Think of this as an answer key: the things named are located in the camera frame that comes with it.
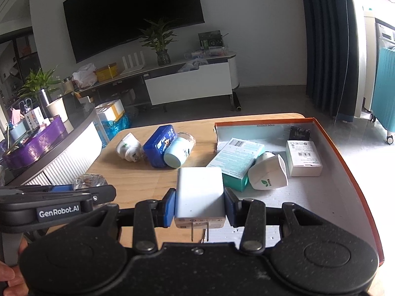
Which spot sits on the white TV stand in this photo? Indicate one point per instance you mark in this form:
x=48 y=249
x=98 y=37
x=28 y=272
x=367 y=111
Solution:
x=191 y=83

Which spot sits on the white flat-pin charger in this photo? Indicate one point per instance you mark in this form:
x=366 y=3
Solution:
x=199 y=191

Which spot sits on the blue plastic bag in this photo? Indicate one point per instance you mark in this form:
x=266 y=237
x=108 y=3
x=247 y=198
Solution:
x=114 y=128

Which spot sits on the glass jar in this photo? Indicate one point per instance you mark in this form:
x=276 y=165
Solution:
x=68 y=84

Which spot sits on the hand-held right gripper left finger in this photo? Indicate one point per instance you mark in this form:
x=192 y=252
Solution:
x=168 y=208

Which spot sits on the teal suitcase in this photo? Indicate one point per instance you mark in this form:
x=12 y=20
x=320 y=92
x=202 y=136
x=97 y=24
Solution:
x=384 y=92

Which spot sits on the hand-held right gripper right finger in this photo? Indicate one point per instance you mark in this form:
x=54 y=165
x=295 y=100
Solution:
x=232 y=208

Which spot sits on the white plastic bag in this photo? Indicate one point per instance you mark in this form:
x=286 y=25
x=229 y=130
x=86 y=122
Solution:
x=84 y=76

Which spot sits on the purple tray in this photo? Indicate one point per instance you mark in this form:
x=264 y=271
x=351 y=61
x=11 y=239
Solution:
x=37 y=146

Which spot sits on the cardboard box yellow tape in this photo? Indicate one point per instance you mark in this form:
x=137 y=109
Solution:
x=109 y=111

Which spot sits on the scissors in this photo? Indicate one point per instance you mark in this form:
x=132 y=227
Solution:
x=26 y=104

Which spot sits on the black charger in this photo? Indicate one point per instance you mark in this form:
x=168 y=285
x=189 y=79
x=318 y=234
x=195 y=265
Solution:
x=301 y=132

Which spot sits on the orange-rimmed cardboard box lid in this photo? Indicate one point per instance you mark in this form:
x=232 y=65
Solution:
x=308 y=197

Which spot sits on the small white barcode box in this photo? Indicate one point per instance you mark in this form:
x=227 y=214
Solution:
x=304 y=160

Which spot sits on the blue printed box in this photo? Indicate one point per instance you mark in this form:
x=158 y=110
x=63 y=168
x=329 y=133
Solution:
x=156 y=148

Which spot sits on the blue and white bag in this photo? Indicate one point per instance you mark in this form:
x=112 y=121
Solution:
x=193 y=66

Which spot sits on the white round socket adapter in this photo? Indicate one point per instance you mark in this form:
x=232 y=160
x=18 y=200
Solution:
x=265 y=175

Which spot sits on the white router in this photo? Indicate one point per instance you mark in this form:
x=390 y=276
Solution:
x=132 y=63

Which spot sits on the dark curtain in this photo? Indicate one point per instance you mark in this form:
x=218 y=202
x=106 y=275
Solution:
x=327 y=43

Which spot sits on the small white printed boxes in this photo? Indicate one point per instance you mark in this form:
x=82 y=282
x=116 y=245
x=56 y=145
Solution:
x=33 y=118

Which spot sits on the white cup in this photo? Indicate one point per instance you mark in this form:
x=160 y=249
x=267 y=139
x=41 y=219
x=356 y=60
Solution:
x=57 y=110

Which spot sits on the white washing machine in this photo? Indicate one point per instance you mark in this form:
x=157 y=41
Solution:
x=385 y=35

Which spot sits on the white cabinet panel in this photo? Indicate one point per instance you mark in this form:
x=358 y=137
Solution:
x=365 y=67

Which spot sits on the light blue cup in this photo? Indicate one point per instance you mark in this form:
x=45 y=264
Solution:
x=19 y=131

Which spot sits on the curved white counter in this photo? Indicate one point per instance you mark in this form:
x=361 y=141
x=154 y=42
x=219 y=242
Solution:
x=71 y=154

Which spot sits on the green plant in steel vase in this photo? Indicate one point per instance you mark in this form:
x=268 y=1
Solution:
x=44 y=101

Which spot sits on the black television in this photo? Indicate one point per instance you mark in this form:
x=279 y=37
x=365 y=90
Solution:
x=132 y=12

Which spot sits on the black roll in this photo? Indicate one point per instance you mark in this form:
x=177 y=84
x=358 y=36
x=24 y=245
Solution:
x=237 y=101

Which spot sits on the black and green box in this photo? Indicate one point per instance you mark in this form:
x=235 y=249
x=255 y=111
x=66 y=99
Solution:
x=210 y=39

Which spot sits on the clear storage boxes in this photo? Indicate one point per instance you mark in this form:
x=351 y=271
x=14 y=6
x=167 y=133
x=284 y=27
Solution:
x=213 y=52

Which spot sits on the clear plastic container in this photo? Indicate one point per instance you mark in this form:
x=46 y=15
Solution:
x=89 y=180

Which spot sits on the white plug adapter green dot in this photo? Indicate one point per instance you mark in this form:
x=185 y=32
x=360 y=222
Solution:
x=128 y=146

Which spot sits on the green and white box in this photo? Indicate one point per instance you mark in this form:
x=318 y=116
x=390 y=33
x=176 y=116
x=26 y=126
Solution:
x=237 y=160

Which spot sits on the light blue toothpick jar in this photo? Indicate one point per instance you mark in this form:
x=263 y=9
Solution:
x=174 y=155

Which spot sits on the potted plant glass vase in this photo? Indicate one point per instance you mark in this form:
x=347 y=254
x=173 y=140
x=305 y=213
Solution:
x=163 y=57

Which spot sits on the person's left hand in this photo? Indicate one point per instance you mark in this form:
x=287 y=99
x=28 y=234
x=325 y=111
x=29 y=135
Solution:
x=9 y=279

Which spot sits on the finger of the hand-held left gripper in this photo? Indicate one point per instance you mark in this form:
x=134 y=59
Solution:
x=105 y=195
x=61 y=188

